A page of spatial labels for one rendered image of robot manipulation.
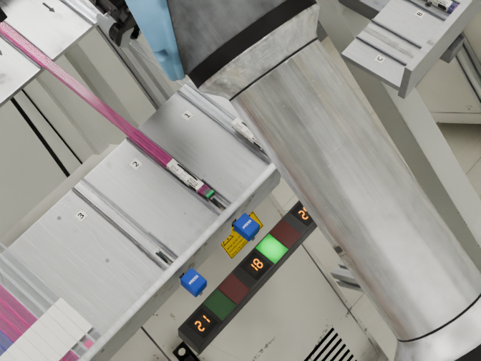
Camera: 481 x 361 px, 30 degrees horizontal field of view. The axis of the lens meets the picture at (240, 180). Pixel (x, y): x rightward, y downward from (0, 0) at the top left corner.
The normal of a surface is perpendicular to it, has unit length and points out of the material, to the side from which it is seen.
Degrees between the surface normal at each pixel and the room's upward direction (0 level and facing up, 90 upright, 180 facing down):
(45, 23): 48
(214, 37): 72
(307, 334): 90
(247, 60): 114
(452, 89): 90
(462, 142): 0
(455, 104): 90
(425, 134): 90
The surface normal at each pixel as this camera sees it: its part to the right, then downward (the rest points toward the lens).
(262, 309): 0.53, 0.07
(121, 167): 0.04, -0.44
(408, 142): -0.61, 0.67
